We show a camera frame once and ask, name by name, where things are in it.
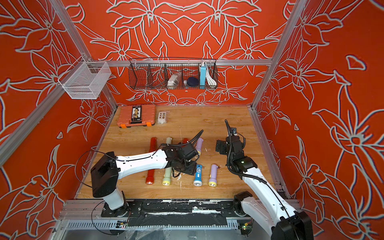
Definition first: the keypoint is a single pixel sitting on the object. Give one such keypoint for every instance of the dark blue round item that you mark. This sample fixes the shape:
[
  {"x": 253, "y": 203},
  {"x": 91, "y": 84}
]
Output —
[{"x": 193, "y": 82}]

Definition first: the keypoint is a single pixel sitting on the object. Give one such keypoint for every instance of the blue flashlight front row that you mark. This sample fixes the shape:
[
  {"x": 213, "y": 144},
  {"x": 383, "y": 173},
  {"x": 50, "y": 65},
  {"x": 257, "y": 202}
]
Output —
[{"x": 198, "y": 176}]

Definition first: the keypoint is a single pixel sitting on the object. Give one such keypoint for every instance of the black wire wall basket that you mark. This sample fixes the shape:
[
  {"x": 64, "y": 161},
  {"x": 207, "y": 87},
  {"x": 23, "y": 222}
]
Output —
[{"x": 153, "y": 74}]

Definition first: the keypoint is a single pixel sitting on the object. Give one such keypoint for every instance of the purple flashlight front row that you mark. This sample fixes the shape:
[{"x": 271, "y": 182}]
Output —
[{"x": 213, "y": 175}]

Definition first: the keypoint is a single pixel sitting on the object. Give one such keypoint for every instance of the light blue box in basket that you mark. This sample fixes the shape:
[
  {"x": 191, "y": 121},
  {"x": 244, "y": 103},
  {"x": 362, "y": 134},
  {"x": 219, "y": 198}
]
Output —
[{"x": 203, "y": 72}]

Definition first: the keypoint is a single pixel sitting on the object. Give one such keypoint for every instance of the white bagged item in basket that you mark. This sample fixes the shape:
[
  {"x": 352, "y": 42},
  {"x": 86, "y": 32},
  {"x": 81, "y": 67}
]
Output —
[{"x": 174, "y": 81}]

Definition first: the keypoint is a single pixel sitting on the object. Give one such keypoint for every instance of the red flashlight front row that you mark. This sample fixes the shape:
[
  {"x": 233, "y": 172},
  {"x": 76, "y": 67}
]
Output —
[{"x": 150, "y": 177}]

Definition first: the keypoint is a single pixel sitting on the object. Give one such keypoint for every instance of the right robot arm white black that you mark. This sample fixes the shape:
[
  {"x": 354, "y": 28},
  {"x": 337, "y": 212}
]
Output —
[{"x": 264, "y": 205}]

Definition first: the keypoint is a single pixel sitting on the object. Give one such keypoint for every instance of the purple flashlight row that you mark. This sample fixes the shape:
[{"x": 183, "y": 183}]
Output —
[
  {"x": 213, "y": 175},
  {"x": 199, "y": 145}
]

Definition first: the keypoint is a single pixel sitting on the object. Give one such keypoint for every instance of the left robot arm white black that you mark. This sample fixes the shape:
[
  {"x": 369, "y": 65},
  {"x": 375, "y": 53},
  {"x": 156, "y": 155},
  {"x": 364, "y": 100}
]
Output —
[{"x": 110, "y": 168}]

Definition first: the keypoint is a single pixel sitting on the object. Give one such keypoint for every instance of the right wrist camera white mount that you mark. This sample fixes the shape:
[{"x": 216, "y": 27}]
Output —
[{"x": 234, "y": 134}]

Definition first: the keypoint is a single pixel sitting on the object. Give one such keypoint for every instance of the white button box in bag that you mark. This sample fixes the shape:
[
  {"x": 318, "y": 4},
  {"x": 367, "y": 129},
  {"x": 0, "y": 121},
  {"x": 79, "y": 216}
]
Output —
[{"x": 162, "y": 117}]

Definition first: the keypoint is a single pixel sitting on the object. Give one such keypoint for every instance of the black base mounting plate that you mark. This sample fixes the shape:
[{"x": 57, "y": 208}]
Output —
[{"x": 177, "y": 213}]

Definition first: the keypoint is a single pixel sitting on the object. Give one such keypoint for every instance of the orange tool case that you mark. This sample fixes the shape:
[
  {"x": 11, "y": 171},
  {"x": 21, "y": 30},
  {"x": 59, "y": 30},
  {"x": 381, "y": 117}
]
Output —
[{"x": 148, "y": 116}]

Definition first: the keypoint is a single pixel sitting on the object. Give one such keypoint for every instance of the purple flashlight back row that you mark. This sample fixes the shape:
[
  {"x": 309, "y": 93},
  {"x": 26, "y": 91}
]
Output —
[{"x": 199, "y": 145}]

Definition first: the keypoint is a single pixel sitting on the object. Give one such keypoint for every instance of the clear plastic wall bin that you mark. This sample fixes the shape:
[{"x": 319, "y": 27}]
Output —
[{"x": 86, "y": 80}]

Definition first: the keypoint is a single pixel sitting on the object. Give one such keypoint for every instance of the green flashlight front row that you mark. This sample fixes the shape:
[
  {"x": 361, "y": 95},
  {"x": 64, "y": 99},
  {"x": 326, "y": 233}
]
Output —
[{"x": 167, "y": 177}]

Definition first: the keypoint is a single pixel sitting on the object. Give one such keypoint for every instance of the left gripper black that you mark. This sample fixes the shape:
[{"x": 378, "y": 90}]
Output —
[{"x": 192, "y": 171}]

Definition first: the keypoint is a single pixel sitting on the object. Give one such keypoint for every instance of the black card on case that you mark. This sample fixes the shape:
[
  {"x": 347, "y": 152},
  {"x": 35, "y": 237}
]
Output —
[{"x": 136, "y": 115}]

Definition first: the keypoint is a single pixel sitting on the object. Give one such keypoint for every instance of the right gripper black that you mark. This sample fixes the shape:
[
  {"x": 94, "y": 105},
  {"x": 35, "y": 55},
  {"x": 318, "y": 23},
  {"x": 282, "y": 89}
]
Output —
[{"x": 224, "y": 145}]

